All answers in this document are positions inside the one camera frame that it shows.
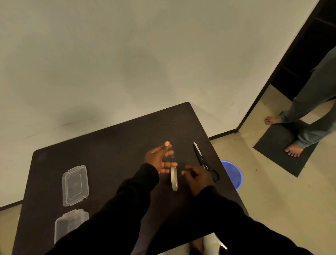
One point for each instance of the person's left hand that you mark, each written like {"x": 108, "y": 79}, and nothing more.
{"x": 155, "y": 159}

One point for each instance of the person's right hand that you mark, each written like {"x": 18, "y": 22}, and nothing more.
{"x": 200, "y": 181}

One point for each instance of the clear tape roll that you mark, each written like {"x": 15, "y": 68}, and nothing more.
{"x": 173, "y": 178}

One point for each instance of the clear plastic container lid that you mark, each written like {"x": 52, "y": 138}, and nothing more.
{"x": 75, "y": 186}

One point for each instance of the clear plastic container box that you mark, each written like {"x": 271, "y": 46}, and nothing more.
{"x": 67, "y": 223}

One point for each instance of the person's left forearm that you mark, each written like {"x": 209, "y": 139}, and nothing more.
{"x": 118, "y": 215}

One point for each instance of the person's right forearm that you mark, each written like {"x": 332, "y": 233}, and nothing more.
{"x": 241, "y": 231}

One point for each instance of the person's right foot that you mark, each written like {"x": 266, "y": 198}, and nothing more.
{"x": 197, "y": 244}

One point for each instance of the person's foot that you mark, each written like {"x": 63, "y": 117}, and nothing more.
{"x": 272, "y": 120}
{"x": 197, "y": 244}
{"x": 294, "y": 150}

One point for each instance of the black scissors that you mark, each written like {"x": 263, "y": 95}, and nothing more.
{"x": 198, "y": 153}

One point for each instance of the blue plastic basin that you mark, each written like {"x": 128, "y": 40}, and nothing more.
{"x": 235, "y": 173}

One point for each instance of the white floor mat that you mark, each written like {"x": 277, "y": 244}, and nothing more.
{"x": 212, "y": 244}

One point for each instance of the dark grey floor mat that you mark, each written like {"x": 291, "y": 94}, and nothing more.
{"x": 278, "y": 147}

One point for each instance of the dark shelf unit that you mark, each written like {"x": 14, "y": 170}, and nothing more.
{"x": 304, "y": 52}

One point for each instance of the dark door frame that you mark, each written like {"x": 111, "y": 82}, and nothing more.
{"x": 278, "y": 71}

